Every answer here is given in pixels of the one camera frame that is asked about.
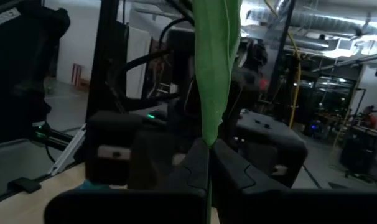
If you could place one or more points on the black aluminium rig frame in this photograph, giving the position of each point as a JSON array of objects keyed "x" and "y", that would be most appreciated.
[{"x": 106, "y": 62}]

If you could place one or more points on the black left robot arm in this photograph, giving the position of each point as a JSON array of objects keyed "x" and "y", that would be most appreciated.
[{"x": 179, "y": 62}]

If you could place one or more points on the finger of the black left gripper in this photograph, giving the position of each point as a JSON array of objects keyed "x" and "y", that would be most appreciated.
[{"x": 159, "y": 161}]

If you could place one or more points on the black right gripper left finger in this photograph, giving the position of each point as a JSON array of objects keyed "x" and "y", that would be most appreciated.
[{"x": 129, "y": 208}]

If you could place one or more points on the pink artificial tulip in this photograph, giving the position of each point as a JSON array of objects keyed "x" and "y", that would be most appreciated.
[{"x": 213, "y": 77}]

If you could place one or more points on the black table clamp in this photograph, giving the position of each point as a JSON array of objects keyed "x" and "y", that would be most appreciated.
[{"x": 25, "y": 185}]

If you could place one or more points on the large black labelled housing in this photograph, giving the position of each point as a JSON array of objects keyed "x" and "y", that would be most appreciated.
[{"x": 20, "y": 62}]

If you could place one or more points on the silver ceiling air duct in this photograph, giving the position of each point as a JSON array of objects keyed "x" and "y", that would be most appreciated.
[{"x": 316, "y": 21}]

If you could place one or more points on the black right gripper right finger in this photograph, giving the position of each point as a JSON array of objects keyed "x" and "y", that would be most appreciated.
[{"x": 269, "y": 205}]

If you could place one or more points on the silver aluminium bar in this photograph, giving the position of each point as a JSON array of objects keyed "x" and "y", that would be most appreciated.
[{"x": 67, "y": 152}]

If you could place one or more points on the black slanted pole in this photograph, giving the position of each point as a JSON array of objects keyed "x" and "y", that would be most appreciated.
[{"x": 282, "y": 46}]

